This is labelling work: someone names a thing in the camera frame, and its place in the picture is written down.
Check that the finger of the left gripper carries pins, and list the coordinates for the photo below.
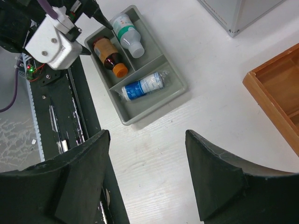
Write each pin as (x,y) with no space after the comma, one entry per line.
(91,9)

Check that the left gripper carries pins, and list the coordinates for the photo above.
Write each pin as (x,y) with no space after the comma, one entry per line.
(19,20)

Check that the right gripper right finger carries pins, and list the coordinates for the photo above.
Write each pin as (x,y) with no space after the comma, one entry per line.
(232,190)

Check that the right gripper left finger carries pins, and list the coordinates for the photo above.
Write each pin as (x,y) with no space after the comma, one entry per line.
(63,190)

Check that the small white bottle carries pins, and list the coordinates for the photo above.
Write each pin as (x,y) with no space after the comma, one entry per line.
(127,35)

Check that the brown bottle orange cap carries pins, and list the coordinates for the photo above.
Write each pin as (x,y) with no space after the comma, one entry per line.
(110,56)

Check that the grey plastic insert tray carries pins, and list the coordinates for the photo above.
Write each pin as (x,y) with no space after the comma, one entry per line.
(154,60)

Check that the white blue bottle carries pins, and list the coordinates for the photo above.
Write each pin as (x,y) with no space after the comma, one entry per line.
(145,86)

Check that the grey metal box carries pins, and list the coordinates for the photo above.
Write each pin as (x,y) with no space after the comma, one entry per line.
(236,15)

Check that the wooden compartment tray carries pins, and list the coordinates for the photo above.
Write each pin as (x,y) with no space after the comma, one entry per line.
(275,87)

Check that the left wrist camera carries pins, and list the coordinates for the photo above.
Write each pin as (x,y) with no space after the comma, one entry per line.
(55,41)

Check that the white slotted cable duct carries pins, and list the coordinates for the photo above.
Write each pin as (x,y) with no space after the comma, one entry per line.
(35,122)

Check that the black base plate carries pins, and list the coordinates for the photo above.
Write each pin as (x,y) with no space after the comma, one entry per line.
(64,108)

